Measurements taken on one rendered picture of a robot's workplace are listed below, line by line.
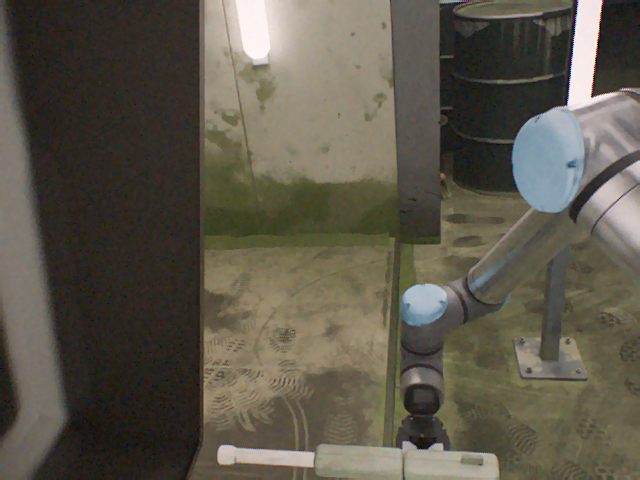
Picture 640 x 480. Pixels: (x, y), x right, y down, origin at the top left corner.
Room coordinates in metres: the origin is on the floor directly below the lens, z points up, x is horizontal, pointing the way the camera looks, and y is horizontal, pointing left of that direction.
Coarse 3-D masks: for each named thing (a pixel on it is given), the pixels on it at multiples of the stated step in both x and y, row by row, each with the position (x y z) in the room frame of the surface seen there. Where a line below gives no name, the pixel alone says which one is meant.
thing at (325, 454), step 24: (240, 456) 0.77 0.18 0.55; (264, 456) 0.76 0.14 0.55; (288, 456) 0.76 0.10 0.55; (312, 456) 0.75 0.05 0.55; (336, 456) 0.73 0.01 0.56; (360, 456) 0.73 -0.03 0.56; (384, 456) 0.72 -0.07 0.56; (408, 456) 0.72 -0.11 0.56; (432, 456) 0.71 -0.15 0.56; (456, 456) 0.70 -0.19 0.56; (480, 456) 0.69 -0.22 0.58
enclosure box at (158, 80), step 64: (0, 0) 0.93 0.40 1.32; (64, 0) 0.92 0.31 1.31; (128, 0) 0.90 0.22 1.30; (192, 0) 0.88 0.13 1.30; (0, 64) 0.94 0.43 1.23; (64, 64) 0.92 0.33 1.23; (128, 64) 0.90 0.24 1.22; (192, 64) 0.89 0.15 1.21; (0, 128) 0.95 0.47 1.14; (64, 128) 0.93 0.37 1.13; (128, 128) 0.91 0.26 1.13; (192, 128) 0.89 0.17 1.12; (0, 192) 0.95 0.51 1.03; (64, 192) 0.93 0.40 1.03; (128, 192) 0.91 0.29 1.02; (192, 192) 0.89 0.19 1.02; (0, 256) 0.93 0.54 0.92; (64, 256) 0.94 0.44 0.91; (128, 256) 0.92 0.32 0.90; (192, 256) 0.90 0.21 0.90; (0, 320) 0.90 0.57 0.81; (64, 320) 0.95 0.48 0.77; (128, 320) 0.92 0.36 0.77; (192, 320) 0.90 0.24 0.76; (0, 384) 0.87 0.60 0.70; (64, 384) 0.95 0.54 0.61; (128, 384) 0.93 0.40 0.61; (192, 384) 0.90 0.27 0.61; (0, 448) 0.84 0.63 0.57; (64, 448) 0.88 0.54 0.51; (128, 448) 0.89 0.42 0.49; (192, 448) 0.89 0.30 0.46
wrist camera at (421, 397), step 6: (414, 390) 0.82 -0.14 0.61; (420, 390) 0.82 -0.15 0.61; (426, 390) 0.82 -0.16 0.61; (414, 396) 0.81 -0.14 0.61; (420, 396) 0.81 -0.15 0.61; (426, 396) 0.80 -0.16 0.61; (432, 396) 0.80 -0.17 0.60; (414, 402) 0.80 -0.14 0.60; (420, 402) 0.80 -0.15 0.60; (426, 402) 0.80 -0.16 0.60; (432, 402) 0.80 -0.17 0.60; (414, 408) 0.83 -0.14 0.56; (420, 408) 0.80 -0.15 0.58; (426, 408) 0.81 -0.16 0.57; (432, 408) 0.82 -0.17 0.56; (432, 414) 0.85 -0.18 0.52
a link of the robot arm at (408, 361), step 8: (400, 344) 1.01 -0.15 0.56; (400, 352) 1.01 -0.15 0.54; (408, 352) 0.98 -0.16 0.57; (440, 352) 0.98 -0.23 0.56; (400, 360) 1.00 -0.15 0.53; (408, 360) 0.97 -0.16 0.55; (416, 360) 0.96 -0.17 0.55; (424, 360) 0.96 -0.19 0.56; (432, 360) 0.96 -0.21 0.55; (440, 360) 0.98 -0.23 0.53; (400, 368) 0.98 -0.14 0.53; (408, 368) 0.95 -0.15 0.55; (432, 368) 0.94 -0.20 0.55; (440, 368) 0.95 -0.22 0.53; (400, 376) 0.95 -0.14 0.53
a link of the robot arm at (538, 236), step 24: (528, 216) 0.89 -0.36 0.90; (552, 216) 0.83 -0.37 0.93; (504, 240) 0.94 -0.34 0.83; (528, 240) 0.87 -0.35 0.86; (552, 240) 0.84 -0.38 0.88; (480, 264) 1.00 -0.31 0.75; (504, 264) 0.92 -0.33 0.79; (528, 264) 0.89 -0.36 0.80; (456, 288) 1.02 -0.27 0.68; (480, 288) 0.98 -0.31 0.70; (504, 288) 0.94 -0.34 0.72; (480, 312) 1.00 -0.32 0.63
